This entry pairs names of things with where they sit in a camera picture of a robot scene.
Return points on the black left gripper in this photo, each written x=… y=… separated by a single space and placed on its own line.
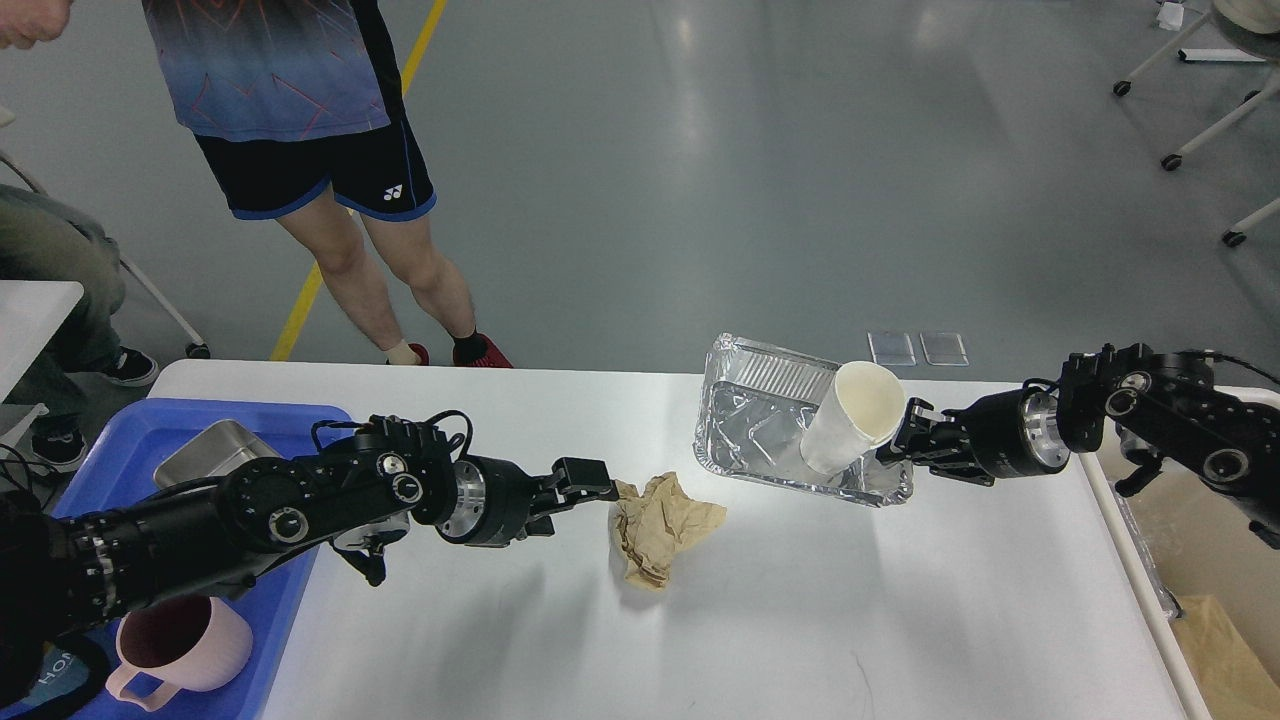
x=498 y=503

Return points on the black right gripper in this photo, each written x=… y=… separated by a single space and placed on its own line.
x=1014 y=434

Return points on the white paper cup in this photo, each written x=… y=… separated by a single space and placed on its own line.
x=862 y=409

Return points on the brown paper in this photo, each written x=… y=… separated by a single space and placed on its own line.
x=651 y=526
x=1232 y=680

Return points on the aluminium foil tray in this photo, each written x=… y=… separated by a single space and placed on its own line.
x=757 y=400

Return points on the square stainless steel tray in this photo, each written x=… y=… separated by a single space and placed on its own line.
x=214 y=452

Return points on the pink plastic mug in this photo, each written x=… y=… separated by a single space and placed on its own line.
x=191 y=643

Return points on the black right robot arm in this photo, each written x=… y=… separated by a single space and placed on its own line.
x=1165 y=405

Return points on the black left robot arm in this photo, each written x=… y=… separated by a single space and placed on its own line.
x=65 y=577

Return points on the person's right hand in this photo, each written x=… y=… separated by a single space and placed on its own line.
x=27 y=23

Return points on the clear plastic sheet in bin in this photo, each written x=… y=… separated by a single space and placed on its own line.
x=1169 y=603

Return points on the brown paper in bin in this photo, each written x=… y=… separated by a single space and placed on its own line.
x=1232 y=680

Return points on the blue plastic bin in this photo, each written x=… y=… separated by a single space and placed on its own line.
x=119 y=470

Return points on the standing person in shorts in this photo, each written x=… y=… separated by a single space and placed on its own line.
x=297 y=107

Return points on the white rolling chair base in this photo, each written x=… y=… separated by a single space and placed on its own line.
x=1207 y=77

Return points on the dark blue HOME mug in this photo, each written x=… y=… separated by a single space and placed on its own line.
x=74 y=673

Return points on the white side table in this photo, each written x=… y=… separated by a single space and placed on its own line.
x=31 y=313

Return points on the seated person in green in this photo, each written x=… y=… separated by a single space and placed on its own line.
x=44 y=240

